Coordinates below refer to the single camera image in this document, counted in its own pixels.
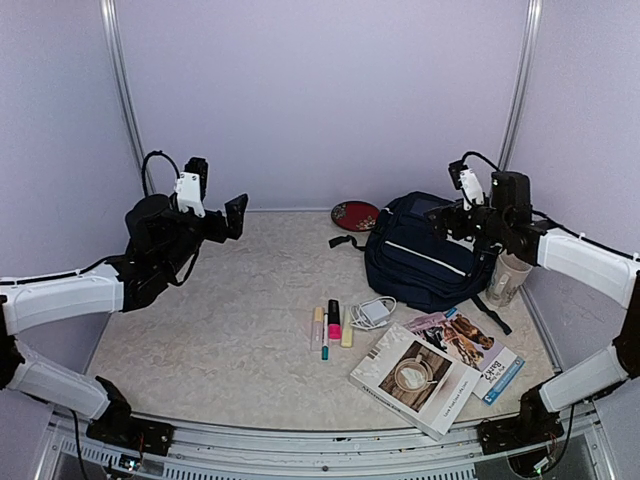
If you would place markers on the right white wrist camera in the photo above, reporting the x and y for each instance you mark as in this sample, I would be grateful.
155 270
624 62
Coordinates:
466 181

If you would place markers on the dog cover booklet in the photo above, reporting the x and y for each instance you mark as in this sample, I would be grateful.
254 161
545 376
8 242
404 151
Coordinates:
498 365

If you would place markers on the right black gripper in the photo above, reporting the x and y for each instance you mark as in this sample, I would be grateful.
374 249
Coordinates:
442 213

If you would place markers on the white coffee cover book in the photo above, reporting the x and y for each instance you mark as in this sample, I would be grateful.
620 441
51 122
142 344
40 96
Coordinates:
423 385

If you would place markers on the pink black highlighter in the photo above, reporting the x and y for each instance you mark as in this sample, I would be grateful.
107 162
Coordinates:
334 320

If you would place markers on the aluminium frame post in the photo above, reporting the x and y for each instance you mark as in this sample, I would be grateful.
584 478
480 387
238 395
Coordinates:
525 66
118 64

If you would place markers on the front aluminium rail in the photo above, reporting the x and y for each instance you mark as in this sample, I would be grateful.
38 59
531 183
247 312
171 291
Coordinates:
325 444

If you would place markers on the navy blue backpack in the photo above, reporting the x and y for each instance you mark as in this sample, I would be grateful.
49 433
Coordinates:
405 260

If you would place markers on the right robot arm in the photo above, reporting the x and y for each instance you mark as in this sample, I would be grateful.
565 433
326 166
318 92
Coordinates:
508 221

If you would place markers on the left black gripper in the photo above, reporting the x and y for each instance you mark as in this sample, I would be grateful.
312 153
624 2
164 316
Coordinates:
218 232

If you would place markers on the red floral round dish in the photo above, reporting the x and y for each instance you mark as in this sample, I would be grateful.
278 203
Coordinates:
355 216

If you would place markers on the left aluminium frame post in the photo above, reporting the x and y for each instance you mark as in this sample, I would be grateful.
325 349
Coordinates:
118 64

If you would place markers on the yellow highlighter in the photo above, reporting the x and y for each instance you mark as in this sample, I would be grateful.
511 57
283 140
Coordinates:
347 333

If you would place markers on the white teal pen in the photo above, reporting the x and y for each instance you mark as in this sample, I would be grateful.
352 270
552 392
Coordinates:
325 338

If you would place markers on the right aluminium frame post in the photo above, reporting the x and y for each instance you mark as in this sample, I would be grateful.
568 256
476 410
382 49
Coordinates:
525 66

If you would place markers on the white charger with cable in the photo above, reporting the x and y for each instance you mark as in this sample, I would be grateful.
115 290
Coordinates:
372 314

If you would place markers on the pale cream highlighter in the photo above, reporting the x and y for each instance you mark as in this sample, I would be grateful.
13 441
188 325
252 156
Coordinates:
317 329

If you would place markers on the beige ceramic mug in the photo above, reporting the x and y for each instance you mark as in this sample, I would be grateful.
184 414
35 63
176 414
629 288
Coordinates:
509 274

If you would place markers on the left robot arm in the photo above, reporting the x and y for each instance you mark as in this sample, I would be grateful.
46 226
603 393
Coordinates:
164 244

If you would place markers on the pink magazine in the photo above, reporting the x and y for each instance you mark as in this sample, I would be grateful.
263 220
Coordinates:
429 327

